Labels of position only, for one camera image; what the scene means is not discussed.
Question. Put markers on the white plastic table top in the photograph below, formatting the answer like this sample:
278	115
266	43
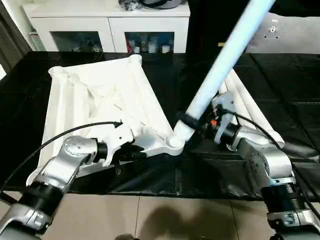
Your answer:
87	82

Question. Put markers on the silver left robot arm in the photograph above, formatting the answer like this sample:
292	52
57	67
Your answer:
70	150

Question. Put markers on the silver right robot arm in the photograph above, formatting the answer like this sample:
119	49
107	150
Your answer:
275	160

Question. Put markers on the black work mat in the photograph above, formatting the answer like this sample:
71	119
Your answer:
287	87

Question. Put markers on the small red bottle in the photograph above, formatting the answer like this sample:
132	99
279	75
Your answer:
129	46

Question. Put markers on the black box with gold label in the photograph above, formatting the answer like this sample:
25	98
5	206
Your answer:
205	25

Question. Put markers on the grey round appliance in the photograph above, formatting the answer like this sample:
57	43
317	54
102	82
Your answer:
162	3

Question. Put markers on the grey printed cushion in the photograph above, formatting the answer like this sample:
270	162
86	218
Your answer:
295	37

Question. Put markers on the white cabinet with glass doors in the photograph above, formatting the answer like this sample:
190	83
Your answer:
107	22

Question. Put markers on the black tangled item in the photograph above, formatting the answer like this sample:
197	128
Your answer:
128	4

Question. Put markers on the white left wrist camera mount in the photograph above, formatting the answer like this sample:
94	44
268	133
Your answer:
117	140

